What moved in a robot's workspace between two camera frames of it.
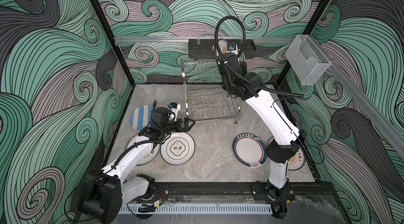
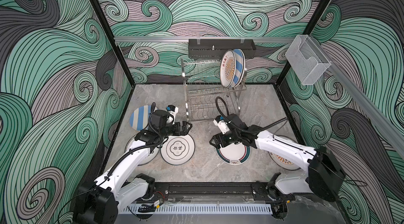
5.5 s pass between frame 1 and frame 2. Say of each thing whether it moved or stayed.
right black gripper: moved
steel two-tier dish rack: stayed
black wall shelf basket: stayed
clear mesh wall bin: stayed
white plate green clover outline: stayed
